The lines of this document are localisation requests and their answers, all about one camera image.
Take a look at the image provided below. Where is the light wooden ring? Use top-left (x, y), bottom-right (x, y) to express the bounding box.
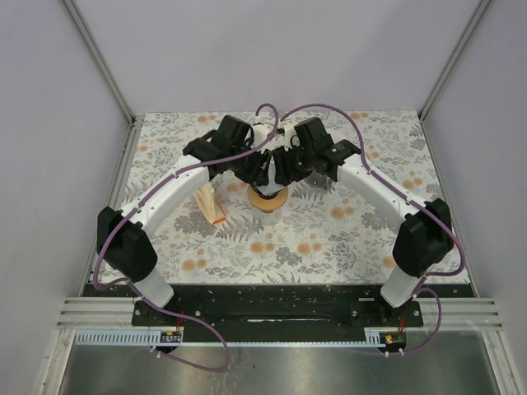
top-left (247, 185), bottom-right (289, 213)

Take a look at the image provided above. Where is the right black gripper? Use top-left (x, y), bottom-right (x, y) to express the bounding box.
top-left (273, 140), bottom-right (315, 187)

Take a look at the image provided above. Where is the floral table mat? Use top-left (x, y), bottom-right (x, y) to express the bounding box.
top-left (88, 109), bottom-right (470, 286)

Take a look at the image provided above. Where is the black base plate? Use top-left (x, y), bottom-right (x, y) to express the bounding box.
top-left (83, 285), bottom-right (475, 346)

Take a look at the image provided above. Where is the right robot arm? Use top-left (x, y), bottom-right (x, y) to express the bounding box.
top-left (275, 117), bottom-right (454, 326)

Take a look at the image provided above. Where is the coffee filter paper pack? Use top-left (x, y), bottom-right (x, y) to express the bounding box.
top-left (194, 183), bottom-right (226, 225)

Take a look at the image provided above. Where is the left aluminium frame post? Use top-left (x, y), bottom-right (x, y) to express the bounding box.
top-left (61, 0), bottom-right (137, 127)

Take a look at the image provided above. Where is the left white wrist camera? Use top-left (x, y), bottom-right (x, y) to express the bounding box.
top-left (251, 116), bottom-right (273, 148)

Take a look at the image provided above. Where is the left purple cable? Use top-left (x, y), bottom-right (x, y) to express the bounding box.
top-left (92, 103), bottom-right (279, 371)

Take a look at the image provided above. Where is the aluminium front rail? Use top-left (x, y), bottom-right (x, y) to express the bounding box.
top-left (58, 297), bottom-right (503, 331)

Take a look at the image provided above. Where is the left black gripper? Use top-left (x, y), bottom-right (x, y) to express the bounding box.
top-left (230, 139), bottom-right (272, 187)

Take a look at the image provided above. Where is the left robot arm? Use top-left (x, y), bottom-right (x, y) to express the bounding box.
top-left (93, 115), bottom-right (277, 325)

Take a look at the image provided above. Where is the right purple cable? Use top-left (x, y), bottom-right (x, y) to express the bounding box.
top-left (279, 102), bottom-right (469, 357)

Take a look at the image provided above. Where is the right aluminium frame post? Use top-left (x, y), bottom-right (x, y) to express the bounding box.
top-left (417, 0), bottom-right (495, 121)

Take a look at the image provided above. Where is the purple cable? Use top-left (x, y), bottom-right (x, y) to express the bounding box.
top-left (92, 103), bottom-right (279, 371)
top-left (279, 102), bottom-right (469, 357)

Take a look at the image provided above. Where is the aluminium frame post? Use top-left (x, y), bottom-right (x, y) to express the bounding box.
top-left (61, 0), bottom-right (137, 127)
top-left (417, 0), bottom-right (495, 121)

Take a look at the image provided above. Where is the white slotted cable duct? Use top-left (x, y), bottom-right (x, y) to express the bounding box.
top-left (75, 329), bottom-right (183, 346)

